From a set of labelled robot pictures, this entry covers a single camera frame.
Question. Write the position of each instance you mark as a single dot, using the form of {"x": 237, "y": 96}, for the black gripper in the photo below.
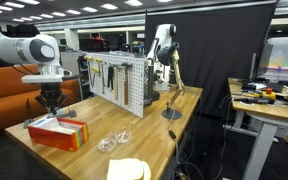
{"x": 51, "y": 90}

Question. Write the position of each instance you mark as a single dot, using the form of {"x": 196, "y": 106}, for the red rainbow-striped cardboard box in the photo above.
{"x": 55, "y": 141}

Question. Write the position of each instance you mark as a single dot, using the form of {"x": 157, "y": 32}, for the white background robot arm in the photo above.
{"x": 162, "y": 36}

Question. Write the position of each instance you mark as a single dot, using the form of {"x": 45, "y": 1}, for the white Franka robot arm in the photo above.
{"x": 27, "y": 50}

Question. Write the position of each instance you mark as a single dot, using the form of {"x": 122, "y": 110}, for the yellow emergency stop button box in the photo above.
{"x": 269, "y": 94}

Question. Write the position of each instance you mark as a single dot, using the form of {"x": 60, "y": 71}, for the black metal bookend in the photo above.
{"x": 69, "y": 114}
{"x": 28, "y": 113}

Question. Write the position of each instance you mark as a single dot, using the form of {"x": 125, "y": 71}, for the grey cabinet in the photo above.
{"x": 76, "y": 66}

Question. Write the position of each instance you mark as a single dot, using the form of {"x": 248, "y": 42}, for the orange sofa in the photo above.
{"x": 4, "y": 100}

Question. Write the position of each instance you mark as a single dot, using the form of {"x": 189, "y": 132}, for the silver combination wrench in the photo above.
{"x": 103, "y": 87}
{"x": 102, "y": 70}

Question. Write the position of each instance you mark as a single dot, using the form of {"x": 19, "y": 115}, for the black pliers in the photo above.
{"x": 110, "y": 78}

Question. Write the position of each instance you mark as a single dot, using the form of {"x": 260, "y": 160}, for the white pillar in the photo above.
{"x": 71, "y": 39}

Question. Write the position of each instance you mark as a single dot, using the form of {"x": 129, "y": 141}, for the red machine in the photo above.
{"x": 92, "y": 45}

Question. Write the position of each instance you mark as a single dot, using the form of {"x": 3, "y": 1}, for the white pegboard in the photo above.
{"x": 137, "y": 90}

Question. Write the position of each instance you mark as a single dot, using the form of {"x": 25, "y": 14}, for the rectangular ceiling light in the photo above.
{"x": 89, "y": 9}
{"x": 109, "y": 6}
{"x": 73, "y": 12}
{"x": 133, "y": 2}

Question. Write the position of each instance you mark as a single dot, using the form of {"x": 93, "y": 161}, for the white toy bread slice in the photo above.
{"x": 147, "y": 171}
{"x": 125, "y": 170}

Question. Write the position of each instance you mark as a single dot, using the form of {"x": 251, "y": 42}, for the wooden jointed stand grey base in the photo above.
{"x": 175, "y": 73}

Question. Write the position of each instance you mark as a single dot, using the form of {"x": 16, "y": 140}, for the black curtain panel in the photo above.
{"x": 217, "y": 56}

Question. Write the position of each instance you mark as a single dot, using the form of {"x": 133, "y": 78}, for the black hand tool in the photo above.
{"x": 254, "y": 100}

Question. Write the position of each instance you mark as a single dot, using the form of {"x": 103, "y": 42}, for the dark computer monitor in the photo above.
{"x": 262, "y": 61}

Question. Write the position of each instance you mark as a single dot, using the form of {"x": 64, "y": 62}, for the wooden desk with grey legs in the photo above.
{"x": 267, "y": 111}

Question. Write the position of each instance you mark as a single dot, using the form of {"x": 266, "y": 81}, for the translucent plastic storage bin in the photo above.
{"x": 287, "y": 56}

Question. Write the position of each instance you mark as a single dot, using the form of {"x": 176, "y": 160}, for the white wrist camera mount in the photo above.
{"x": 44, "y": 79}

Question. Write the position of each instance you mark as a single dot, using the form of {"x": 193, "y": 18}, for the grey pegboard support frame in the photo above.
{"x": 149, "y": 83}

